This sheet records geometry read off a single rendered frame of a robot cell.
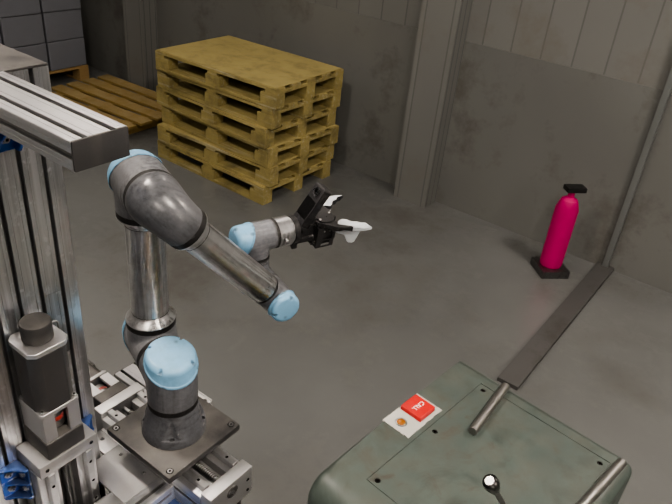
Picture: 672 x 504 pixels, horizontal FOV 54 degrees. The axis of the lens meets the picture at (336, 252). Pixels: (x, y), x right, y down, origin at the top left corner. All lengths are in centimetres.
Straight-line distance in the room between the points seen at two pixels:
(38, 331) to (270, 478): 190
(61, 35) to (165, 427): 644
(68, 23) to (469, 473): 686
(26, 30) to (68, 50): 50
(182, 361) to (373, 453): 47
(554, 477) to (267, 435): 190
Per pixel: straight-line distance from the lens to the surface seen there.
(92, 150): 96
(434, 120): 514
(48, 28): 766
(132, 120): 645
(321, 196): 163
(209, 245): 138
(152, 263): 151
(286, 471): 313
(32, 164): 130
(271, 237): 161
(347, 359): 370
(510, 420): 169
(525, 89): 497
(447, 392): 171
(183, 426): 162
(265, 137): 494
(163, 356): 154
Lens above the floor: 238
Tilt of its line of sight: 31 degrees down
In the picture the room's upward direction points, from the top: 6 degrees clockwise
